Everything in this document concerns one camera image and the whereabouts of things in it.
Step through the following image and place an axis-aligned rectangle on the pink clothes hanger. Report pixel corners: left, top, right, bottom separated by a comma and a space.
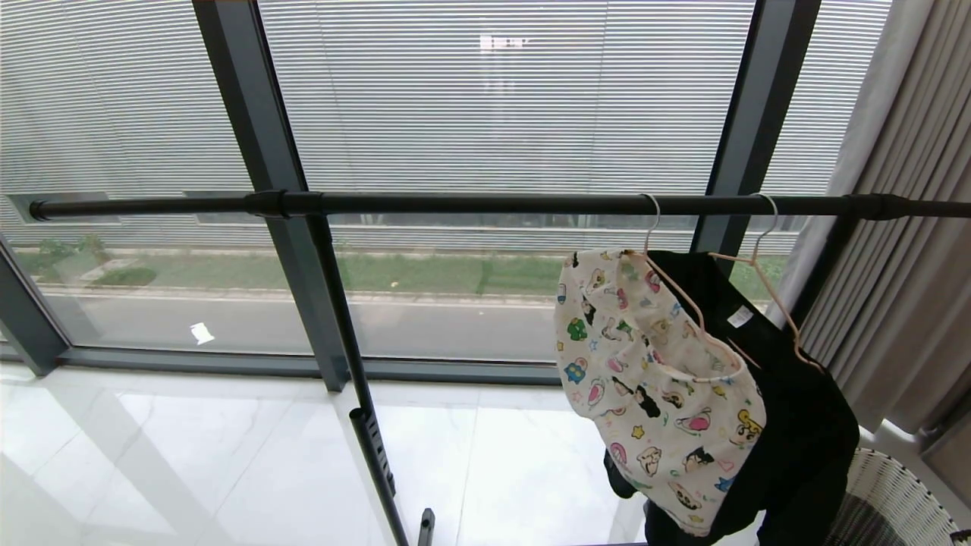
624, 193, 747, 382
709, 193, 826, 374

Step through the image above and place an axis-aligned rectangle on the cream printed garment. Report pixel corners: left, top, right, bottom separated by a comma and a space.
554, 249, 768, 538

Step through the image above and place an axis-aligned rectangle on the black short-sleeved shirt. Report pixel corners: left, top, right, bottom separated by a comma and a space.
604, 250, 861, 546

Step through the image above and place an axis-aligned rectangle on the black clothes rack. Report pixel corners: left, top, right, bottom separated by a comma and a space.
29, 190, 971, 546

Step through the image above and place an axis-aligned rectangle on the white laundry basket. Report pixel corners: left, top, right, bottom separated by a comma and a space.
823, 447, 964, 546

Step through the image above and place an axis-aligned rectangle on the window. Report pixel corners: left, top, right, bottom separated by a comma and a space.
0, 0, 894, 394

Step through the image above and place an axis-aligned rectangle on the beige curtain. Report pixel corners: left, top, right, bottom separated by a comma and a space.
766, 0, 971, 456

